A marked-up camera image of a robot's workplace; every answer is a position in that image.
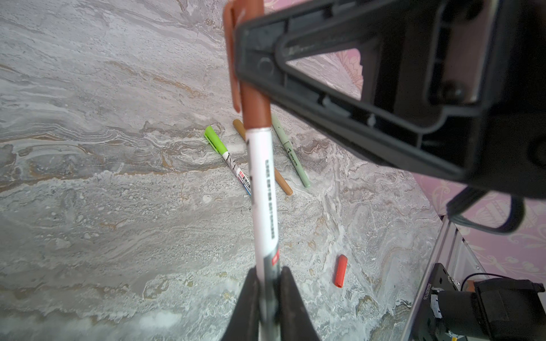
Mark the red pen cap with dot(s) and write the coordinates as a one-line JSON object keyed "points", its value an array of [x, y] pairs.
{"points": [[341, 266]]}

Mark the white marker green tip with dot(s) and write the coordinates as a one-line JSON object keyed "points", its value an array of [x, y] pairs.
{"points": [[214, 140]]}

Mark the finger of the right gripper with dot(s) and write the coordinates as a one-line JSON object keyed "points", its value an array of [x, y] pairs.
{"points": [[420, 74]]}

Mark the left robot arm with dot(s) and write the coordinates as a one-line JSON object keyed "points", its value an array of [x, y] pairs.
{"points": [[497, 309]]}

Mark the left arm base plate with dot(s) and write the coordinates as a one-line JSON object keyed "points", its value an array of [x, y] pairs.
{"points": [[424, 324]]}

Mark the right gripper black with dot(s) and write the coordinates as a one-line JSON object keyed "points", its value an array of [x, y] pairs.
{"points": [[511, 154]]}

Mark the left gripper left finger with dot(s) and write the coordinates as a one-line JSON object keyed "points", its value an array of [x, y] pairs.
{"points": [[245, 319]]}

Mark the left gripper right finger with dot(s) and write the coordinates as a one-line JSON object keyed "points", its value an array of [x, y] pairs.
{"points": [[295, 322]]}

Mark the dark brown pen cap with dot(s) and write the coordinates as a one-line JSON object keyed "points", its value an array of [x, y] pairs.
{"points": [[254, 106]]}

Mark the aluminium front rail frame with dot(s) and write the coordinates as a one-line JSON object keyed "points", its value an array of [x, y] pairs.
{"points": [[451, 261]]}

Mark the white marker black tip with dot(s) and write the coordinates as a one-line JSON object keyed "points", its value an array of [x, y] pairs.
{"points": [[266, 232]]}

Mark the light green pen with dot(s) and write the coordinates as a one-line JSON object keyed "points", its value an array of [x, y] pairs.
{"points": [[288, 147]]}

